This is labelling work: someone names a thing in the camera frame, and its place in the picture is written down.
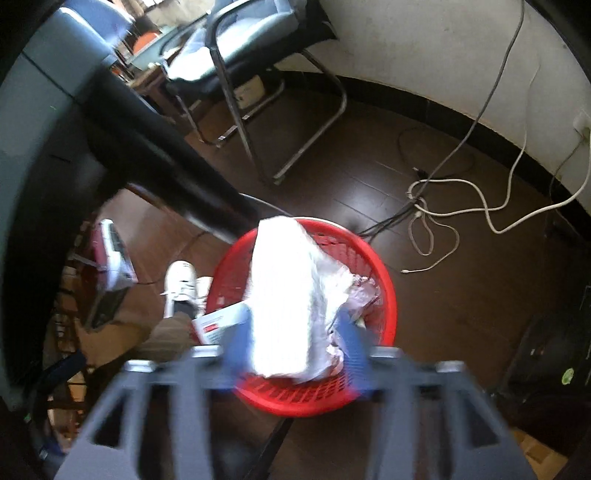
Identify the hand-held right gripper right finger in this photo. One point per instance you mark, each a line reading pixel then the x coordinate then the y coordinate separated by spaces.
pixel 353 355

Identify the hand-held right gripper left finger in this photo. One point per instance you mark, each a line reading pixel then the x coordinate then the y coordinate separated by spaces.
pixel 238 355

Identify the red white carton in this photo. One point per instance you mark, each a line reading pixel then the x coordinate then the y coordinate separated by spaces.
pixel 221 323

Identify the white crinkled plastic bag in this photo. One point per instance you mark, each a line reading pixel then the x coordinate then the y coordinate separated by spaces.
pixel 367 295

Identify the white bag with red print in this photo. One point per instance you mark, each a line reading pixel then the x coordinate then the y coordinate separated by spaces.
pixel 281 295

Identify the red plastic basket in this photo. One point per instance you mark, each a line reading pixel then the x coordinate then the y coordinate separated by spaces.
pixel 383 286

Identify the white shoe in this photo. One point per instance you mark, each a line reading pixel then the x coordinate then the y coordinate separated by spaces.
pixel 180 286
pixel 204 295

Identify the pink white device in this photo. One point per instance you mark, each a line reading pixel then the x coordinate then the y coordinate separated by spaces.
pixel 113 254

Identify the black bag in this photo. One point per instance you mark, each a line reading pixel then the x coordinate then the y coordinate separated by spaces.
pixel 549 355

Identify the white power strip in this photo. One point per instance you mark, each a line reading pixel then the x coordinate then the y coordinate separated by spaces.
pixel 249 92

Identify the blue cushioned metal chair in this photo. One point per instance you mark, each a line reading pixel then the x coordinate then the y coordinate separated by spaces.
pixel 240 32

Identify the orange seat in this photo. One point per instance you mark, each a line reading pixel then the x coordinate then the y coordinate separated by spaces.
pixel 147 41

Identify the white wall socket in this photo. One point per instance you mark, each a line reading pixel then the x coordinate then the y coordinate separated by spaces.
pixel 582 124

